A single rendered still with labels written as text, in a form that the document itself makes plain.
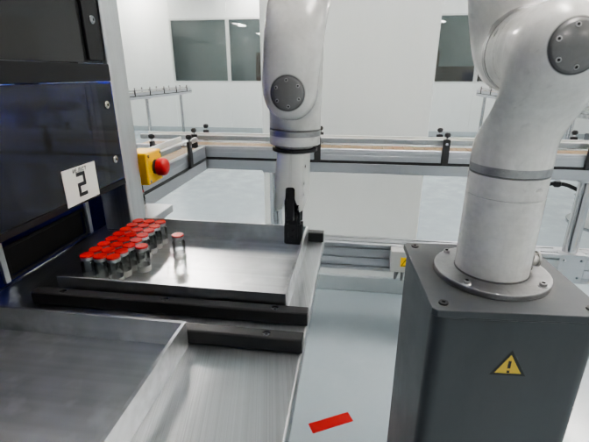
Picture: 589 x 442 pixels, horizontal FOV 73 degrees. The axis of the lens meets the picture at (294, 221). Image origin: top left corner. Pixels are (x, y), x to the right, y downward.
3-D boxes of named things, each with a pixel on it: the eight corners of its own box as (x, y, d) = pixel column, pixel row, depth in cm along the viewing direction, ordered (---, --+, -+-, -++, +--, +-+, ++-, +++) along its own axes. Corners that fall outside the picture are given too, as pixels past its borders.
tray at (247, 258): (61, 296, 60) (56, 276, 59) (146, 232, 84) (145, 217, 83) (286, 316, 55) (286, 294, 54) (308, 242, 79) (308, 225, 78)
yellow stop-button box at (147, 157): (119, 184, 90) (115, 153, 88) (136, 176, 97) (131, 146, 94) (151, 186, 89) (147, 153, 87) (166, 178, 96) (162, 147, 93)
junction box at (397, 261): (389, 272, 159) (391, 251, 156) (388, 266, 164) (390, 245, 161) (421, 274, 157) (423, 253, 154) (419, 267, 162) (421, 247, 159)
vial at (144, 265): (135, 273, 67) (131, 247, 65) (142, 267, 69) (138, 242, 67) (147, 274, 66) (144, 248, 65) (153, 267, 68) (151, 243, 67)
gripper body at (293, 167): (278, 136, 72) (278, 196, 76) (266, 146, 62) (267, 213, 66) (319, 137, 71) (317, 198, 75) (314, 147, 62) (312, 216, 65)
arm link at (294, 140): (275, 124, 71) (275, 141, 72) (265, 131, 63) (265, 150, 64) (322, 125, 70) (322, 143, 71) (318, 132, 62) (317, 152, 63)
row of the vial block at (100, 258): (94, 284, 63) (88, 257, 62) (149, 240, 80) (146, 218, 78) (107, 285, 63) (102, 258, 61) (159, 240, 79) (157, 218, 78)
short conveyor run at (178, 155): (111, 235, 93) (100, 168, 87) (51, 231, 95) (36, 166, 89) (210, 169, 156) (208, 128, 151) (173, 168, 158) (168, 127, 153)
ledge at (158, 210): (93, 225, 93) (92, 218, 93) (123, 208, 105) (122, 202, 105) (149, 229, 91) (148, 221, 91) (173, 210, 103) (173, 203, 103)
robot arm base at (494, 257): (521, 253, 79) (540, 160, 73) (576, 303, 62) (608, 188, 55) (422, 249, 81) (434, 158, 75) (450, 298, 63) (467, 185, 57)
